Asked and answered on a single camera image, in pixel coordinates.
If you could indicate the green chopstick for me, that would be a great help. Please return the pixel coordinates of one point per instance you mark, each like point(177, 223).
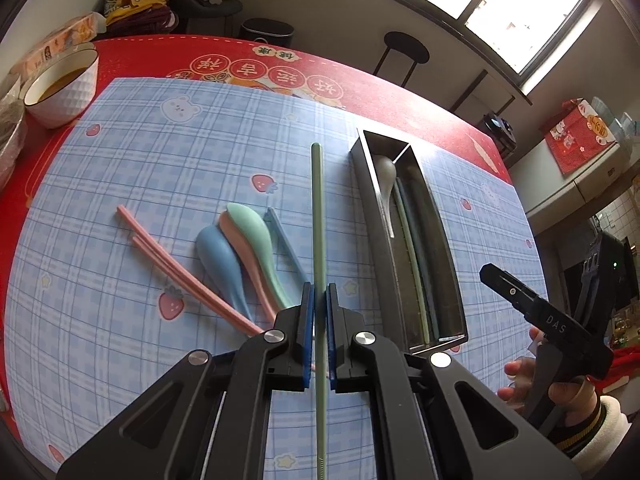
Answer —
point(317, 210)
point(413, 260)

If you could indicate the pile of clothes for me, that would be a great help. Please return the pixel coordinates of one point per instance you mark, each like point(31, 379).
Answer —
point(150, 20)

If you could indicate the red printed cloth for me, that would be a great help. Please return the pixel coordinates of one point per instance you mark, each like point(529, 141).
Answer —
point(580, 140)

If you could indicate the white bowl of soup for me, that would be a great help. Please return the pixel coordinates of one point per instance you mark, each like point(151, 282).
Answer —
point(65, 97)

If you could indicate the person's right hand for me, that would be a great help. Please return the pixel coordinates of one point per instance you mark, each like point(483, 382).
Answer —
point(520, 377)

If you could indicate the blue plaid table mat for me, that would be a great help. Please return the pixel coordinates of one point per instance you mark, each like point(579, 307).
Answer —
point(150, 175)

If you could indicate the silver pressure cooker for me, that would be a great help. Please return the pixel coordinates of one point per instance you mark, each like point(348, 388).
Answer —
point(500, 130)

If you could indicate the white spoon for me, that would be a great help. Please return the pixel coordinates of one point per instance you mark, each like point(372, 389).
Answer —
point(386, 172)

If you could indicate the metal utensil box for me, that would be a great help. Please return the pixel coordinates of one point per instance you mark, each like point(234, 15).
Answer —
point(385, 260)

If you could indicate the black air fryer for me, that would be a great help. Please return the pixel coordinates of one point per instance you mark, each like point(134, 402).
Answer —
point(265, 32)

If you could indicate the blue spoon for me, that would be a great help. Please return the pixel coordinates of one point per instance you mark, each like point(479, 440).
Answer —
point(215, 257)

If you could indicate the tissue pack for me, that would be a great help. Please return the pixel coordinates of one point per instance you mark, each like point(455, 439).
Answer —
point(65, 36)

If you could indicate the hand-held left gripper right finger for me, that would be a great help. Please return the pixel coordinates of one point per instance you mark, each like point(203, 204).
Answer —
point(331, 335)

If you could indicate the person's right forearm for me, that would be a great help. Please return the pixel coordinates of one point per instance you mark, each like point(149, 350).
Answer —
point(605, 435)

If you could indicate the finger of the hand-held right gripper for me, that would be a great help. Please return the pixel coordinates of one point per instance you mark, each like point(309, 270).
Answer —
point(505, 285)

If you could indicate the pink spoon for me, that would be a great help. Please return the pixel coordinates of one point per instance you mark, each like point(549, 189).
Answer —
point(250, 262)

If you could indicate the pink chopstick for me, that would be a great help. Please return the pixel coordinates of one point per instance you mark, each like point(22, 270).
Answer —
point(165, 266)
point(145, 234)

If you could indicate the black round stool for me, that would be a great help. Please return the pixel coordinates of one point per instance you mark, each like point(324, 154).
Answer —
point(406, 45)

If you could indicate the white refrigerator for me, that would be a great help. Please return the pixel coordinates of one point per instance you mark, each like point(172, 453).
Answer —
point(560, 190)

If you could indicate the large plastic-wrapped bowl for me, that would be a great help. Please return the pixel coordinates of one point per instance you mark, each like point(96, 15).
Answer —
point(10, 135)

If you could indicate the window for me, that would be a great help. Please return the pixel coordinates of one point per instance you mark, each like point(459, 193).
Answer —
point(525, 10)

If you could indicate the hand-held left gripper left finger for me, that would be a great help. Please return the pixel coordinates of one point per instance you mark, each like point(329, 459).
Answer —
point(307, 325)

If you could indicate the clear plastic container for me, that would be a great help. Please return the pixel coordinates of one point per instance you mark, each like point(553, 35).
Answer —
point(620, 117)

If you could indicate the green spoon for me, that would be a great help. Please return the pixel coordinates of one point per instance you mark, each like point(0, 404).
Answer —
point(247, 225)

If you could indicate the grey bin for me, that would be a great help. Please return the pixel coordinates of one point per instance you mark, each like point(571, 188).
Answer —
point(210, 15)

